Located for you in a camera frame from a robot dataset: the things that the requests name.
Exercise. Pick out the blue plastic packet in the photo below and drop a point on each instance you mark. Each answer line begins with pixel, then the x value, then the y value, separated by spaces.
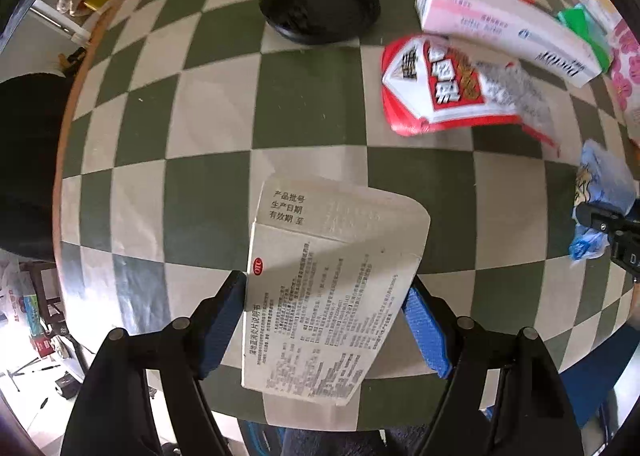
pixel 600 171

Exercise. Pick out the green packet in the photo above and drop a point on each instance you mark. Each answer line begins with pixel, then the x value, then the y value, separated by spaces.
pixel 582 23

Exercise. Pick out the person's legs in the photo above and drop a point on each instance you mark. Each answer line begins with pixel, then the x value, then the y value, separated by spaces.
pixel 350 443

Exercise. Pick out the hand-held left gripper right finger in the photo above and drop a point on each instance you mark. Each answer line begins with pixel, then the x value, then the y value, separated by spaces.
pixel 425 331

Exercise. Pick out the small black box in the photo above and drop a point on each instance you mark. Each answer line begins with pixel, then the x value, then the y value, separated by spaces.
pixel 67 383

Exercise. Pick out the white plastic bag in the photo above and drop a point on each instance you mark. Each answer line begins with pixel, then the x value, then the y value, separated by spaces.
pixel 12 286

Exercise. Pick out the green white checkered tablecloth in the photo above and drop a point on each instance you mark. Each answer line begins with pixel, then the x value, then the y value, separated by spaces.
pixel 210 101

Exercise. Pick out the long pink white box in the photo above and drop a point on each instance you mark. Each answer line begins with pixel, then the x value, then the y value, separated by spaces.
pixel 500 21

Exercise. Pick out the small white orange box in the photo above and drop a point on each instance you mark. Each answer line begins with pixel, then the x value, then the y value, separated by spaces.
pixel 602 8

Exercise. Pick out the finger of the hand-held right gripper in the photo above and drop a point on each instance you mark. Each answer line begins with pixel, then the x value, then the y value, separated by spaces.
pixel 597 217

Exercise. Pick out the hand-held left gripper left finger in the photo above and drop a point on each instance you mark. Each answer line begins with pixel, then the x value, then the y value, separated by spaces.
pixel 222 326

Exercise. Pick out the black plastic plate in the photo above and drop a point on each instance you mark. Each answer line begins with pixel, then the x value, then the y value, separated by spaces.
pixel 320 6

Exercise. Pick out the pink patterned box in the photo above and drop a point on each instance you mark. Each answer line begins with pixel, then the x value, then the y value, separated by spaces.
pixel 627 71

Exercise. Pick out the white medicine box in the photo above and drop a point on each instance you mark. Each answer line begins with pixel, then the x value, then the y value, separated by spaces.
pixel 325 286

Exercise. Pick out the green blue tissue pack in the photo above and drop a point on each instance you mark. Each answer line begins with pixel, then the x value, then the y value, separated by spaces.
pixel 32 311

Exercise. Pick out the red white snack bag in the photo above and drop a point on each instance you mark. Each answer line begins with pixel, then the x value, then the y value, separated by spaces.
pixel 430 86

